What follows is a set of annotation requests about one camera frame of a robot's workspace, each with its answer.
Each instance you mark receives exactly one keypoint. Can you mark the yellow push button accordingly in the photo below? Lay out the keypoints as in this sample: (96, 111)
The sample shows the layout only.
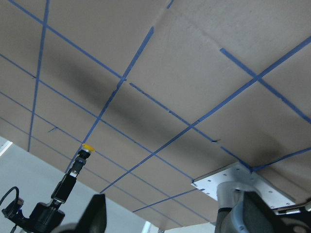
(84, 153)

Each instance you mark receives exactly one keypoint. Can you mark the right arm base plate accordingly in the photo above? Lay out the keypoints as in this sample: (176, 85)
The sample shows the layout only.
(226, 185)

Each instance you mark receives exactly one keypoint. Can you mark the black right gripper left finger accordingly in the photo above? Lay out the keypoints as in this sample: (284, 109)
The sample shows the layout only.
(93, 220)

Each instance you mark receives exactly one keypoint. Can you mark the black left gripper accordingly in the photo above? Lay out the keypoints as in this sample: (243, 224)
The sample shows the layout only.
(46, 217)

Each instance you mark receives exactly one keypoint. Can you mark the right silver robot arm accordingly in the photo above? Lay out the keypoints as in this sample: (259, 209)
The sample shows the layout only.
(229, 220)

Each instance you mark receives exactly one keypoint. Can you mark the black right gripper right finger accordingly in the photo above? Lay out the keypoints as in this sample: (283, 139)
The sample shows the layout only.
(257, 217)

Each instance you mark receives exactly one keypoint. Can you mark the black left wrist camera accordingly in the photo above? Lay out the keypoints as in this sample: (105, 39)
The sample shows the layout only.
(13, 211)

